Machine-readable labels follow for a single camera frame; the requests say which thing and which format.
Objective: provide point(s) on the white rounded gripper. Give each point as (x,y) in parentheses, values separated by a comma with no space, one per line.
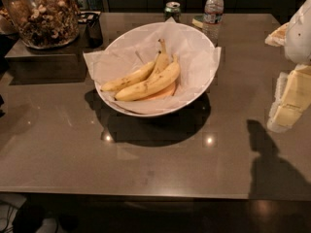
(299,36)

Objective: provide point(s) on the white bowl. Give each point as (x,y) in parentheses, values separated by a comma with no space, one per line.
(155,69)

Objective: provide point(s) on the left spotted yellow banana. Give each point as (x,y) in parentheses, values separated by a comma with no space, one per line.
(135,77)

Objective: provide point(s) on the white paper liner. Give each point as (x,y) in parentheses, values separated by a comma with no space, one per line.
(198,58)

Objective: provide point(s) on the clear plastic water bottle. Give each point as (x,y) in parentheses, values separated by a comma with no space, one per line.
(212,18)

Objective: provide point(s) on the orange fruit under bananas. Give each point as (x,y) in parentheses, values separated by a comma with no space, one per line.
(168,91)

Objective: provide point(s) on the green soda can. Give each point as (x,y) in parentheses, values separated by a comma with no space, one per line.
(172,10)

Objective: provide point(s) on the small black container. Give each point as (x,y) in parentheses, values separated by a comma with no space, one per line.
(93,29)

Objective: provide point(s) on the glass jar of nuts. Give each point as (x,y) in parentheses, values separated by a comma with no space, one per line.
(44,24)

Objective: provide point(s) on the dark metal stand box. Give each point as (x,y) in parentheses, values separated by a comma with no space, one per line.
(62,65)

